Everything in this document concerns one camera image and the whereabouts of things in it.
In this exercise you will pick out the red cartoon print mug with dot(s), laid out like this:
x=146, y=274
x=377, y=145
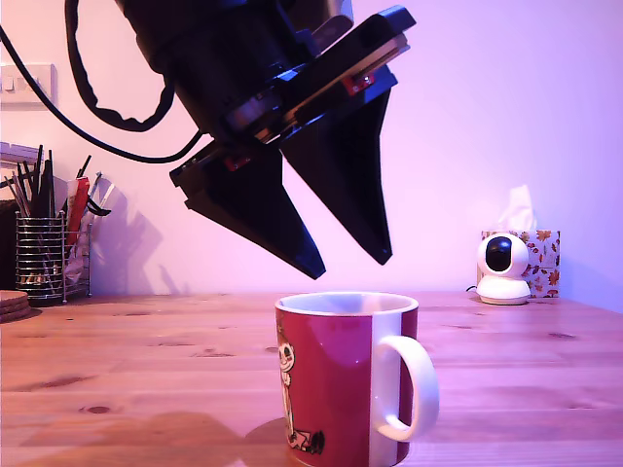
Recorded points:
x=331, y=379

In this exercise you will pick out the clear plastic bag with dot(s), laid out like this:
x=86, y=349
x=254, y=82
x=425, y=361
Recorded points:
x=78, y=267

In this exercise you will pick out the leaf print tissue box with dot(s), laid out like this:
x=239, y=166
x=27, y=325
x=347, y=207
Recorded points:
x=545, y=262

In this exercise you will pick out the silver metal tongs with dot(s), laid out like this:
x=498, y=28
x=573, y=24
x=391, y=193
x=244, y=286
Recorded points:
x=109, y=190

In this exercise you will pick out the black curved clip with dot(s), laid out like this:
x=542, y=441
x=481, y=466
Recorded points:
x=99, y=211

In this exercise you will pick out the white light switch plate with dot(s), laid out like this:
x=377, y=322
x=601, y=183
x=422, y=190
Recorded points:
x=14, y=97

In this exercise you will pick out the grey metal skewer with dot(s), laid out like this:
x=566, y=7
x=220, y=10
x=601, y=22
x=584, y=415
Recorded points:
x=17, y=197

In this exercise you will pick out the round cork coaster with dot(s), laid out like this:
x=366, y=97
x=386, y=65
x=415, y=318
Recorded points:
x=14, y=296
x=14, y=307
x=14, y=317

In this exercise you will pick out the short black straw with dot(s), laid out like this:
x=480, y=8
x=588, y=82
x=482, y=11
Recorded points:
x=84, y=167

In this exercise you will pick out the small white round camera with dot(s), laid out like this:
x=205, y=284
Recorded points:
x=503, y=287

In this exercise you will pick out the thin black stick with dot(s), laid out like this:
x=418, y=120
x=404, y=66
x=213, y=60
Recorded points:
x=40, y=185

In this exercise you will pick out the white tissue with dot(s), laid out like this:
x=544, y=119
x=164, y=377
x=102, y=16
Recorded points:
x=518, y=214

